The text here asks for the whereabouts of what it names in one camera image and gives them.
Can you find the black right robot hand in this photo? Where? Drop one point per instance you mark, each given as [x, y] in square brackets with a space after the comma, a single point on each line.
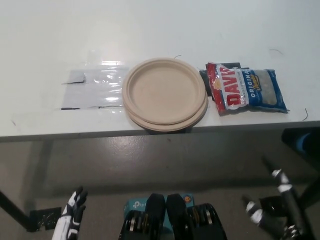
[287, 197]

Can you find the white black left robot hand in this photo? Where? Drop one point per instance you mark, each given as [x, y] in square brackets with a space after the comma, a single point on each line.
[72, 212]

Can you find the red blue sunflower seed bag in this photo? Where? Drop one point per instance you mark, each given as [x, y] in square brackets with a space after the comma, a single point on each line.
[240, 87]

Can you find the beige paper plate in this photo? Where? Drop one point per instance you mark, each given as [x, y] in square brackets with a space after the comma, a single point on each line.
[162, 90]
[170, 127]

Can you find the black floor tape patch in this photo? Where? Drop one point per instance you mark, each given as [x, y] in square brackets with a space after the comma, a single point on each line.
[268, 203]
[42, 220]

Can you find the teal tp-link box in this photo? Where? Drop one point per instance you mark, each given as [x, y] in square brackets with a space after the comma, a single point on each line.
[135, 205]

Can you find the clear plastic sheet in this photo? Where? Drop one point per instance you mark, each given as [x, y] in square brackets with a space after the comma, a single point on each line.
[95, 90]

